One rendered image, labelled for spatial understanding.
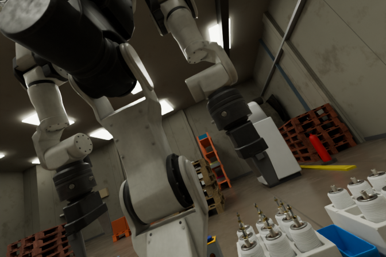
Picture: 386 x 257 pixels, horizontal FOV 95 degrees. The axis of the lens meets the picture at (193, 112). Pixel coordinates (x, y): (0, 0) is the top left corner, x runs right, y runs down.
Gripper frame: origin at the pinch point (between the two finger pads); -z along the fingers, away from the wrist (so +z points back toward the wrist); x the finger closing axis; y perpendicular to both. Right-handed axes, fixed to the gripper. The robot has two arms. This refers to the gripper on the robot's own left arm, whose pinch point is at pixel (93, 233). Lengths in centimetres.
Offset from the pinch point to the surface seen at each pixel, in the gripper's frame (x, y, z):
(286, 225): 48, -53, -45
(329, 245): 32, -62, -48
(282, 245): 35, -46, -44
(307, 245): 35, -55, -47
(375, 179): 61, -108, -49
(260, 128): 303, -124, -24
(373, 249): 32, -75, -54
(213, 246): 41, -17, -37
